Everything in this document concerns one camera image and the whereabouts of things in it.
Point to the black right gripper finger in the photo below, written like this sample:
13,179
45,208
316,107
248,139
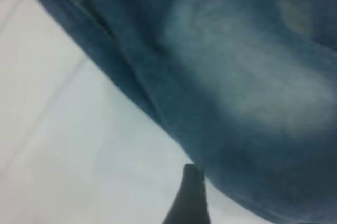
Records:
189,197

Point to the blue denim shorts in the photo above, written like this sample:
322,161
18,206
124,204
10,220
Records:
210,76

